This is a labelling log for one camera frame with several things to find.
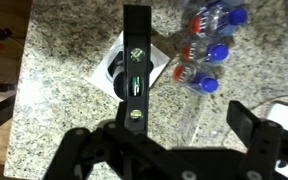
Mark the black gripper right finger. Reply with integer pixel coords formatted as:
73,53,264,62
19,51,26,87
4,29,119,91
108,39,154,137
226,101,282,180

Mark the clear tape roll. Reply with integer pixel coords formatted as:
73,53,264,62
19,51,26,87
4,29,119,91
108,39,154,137
107,46,153,96

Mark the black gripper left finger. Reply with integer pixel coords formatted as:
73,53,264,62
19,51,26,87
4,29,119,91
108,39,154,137
43,102,130,180

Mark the Fiji water bottle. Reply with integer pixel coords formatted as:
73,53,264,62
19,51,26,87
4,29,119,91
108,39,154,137
172,63,219,95

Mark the black spirit level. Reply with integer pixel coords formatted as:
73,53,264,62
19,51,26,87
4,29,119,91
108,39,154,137
123,5,151,134

